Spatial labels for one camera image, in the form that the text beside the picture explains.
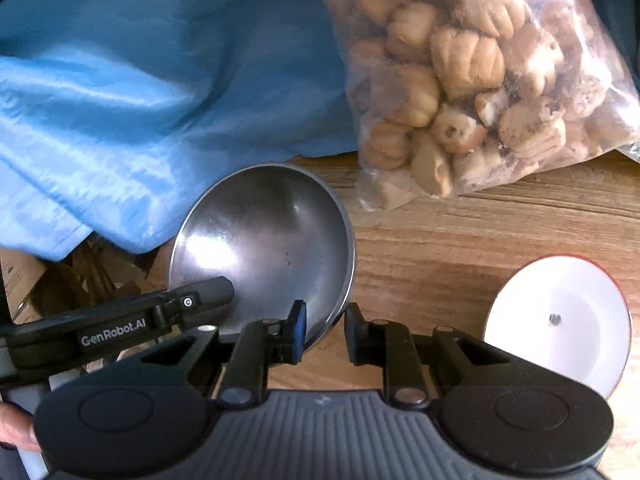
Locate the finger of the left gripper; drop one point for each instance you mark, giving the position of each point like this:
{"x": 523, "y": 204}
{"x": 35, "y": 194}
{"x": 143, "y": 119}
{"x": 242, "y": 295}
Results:
{"x": 79, "y": 337}

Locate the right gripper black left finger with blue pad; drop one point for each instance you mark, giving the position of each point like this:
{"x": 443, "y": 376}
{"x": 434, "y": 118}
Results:
{"x": 238, "y": 371}

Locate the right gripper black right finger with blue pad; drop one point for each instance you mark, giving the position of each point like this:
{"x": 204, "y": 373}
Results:
{"x": 447, "y": 358}

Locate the steel bowl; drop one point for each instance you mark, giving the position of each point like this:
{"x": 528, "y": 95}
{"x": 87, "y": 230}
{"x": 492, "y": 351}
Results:
{"x": 279, "y": 233}

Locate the person's left hand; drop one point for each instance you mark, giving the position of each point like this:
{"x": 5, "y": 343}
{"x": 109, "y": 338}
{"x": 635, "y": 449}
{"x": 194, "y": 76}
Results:
{"x": 16, "y": 428}

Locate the white bowl red rim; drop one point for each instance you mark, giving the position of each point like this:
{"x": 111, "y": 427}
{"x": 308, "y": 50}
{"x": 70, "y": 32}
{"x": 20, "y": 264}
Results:
{"x": 567, "y": 314}

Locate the blue fabric cloth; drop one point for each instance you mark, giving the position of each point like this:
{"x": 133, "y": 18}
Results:
{"x": 116, "y": 115}

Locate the clear bag of cookies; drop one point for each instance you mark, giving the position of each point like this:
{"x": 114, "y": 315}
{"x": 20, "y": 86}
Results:
{"x": 455, "y": 96}

